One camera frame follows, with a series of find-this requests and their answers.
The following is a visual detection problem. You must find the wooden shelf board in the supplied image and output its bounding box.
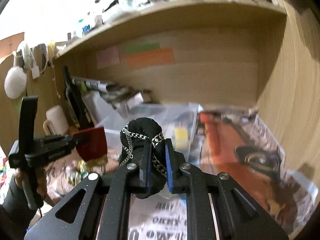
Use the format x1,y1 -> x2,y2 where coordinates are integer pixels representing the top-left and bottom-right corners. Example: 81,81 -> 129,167
56,0 -> 286,58

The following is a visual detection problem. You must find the clear plastic storage box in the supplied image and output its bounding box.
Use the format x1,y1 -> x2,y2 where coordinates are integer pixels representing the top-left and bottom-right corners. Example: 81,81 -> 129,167
97,103 -> 203,160

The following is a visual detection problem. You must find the rolled black white magazine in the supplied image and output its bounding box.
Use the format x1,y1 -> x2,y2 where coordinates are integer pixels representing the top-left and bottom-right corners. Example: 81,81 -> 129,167
71,76 -> 114,93

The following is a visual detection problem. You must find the green sticky note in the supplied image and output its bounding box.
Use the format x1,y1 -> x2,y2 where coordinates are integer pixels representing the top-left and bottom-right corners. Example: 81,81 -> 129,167
125,42 -> 161,55

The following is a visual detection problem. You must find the orange sticky note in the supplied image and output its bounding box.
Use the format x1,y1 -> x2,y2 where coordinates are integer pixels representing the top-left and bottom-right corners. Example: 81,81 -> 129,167
126,48 -> 175,68

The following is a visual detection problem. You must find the pink sticky note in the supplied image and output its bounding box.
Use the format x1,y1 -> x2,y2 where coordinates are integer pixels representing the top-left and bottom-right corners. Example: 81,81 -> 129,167
95,46 -> 120,69

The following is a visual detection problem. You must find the dark wine bottle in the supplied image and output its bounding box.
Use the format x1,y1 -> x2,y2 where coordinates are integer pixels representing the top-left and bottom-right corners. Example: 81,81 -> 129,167
62,66 -> 94,130

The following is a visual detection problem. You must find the red felt pouch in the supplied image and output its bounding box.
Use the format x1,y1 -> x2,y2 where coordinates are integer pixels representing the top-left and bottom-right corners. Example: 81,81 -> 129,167
73,127 -> 107,162

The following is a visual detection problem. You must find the stack of papers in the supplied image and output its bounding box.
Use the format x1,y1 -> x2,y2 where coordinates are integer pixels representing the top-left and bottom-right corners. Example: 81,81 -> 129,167
100,84 -> 152,109

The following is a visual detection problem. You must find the white fluffy pompom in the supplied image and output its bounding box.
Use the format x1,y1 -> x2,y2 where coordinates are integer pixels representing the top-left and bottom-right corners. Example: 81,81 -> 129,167
4,67 -> 27,100

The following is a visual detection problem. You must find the black patterned cloth bag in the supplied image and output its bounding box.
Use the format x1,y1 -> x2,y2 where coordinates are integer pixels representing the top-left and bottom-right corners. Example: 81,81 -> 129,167
119,118 -> 185,199

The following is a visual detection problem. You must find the clear plastic box lid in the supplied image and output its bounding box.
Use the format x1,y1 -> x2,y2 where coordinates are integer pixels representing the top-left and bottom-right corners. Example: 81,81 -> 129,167
82,92 -> 125,131

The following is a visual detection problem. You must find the white mug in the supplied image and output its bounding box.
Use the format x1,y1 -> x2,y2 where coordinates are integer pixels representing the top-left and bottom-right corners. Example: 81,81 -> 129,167
43,105 -> 69,135

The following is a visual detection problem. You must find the left hand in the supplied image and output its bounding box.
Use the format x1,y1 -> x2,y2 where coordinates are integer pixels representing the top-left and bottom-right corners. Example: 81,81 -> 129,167
14,168 -> 47,202

